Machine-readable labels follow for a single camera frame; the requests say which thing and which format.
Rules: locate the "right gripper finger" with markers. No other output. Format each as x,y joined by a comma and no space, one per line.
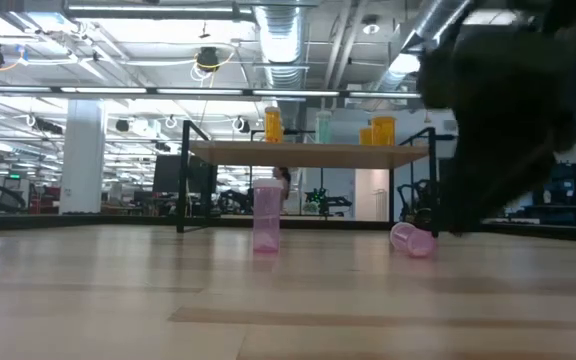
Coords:
488,180

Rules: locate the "large orange pill bottle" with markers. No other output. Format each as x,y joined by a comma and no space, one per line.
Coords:
384,131
365,136

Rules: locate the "slim orange pill bottle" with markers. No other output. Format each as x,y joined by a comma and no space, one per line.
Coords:
273,125

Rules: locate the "background robot arm green light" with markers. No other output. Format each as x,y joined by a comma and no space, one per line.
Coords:
328,201

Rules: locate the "wooden shelf with black legs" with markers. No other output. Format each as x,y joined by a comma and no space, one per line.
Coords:
308,156

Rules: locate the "black equipment rack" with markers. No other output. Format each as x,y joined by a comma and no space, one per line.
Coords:
568,195

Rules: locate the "pink pill bottle white cap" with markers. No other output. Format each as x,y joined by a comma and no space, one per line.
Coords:
267,220
414,242

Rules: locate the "person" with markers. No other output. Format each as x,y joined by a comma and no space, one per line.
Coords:
284,175

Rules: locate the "overhead bar with light strips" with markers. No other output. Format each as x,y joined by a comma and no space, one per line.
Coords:
118,91

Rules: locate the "white building column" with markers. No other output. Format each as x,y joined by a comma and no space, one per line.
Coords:
83,160

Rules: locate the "green exit sign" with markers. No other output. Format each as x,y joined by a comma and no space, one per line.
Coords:
14,176

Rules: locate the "silver spiral ceiling duct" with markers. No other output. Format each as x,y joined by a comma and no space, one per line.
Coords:
408,35
280,45

